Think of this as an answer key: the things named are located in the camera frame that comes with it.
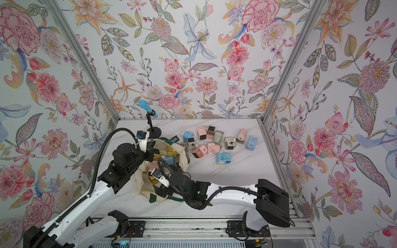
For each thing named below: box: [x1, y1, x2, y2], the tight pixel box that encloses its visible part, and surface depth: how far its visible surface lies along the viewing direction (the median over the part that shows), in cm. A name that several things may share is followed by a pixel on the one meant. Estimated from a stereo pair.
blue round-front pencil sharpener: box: [216, 152, 232, 165], surface depth 95 cm
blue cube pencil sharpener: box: [245, 135, 258, 151], surface depth 102 cm
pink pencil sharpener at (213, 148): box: [207, 142, 221, 154], surface depth 100 cm
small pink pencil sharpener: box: [206, 125, 216, 141], surface depth 109 cm
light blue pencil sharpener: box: [181, 131, 195, 144], surface depth 105 cm
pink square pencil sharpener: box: [192, 144, 208, 159], surface depth 99 cm
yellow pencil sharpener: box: [166, 145, 179, 156], surface depth 94 cm
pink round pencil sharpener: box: [235, 128, 248, 145], surface depth 106 cm
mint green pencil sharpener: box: [212, 130, 224, 143], surface depth 105 cm
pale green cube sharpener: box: [187, 137, 197, 151], surface depth 100 cm
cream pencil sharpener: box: [223, 136, 236, 150], surface depth 105 cm
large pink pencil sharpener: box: [197, 126, 207, 141], surface depth 109 cm
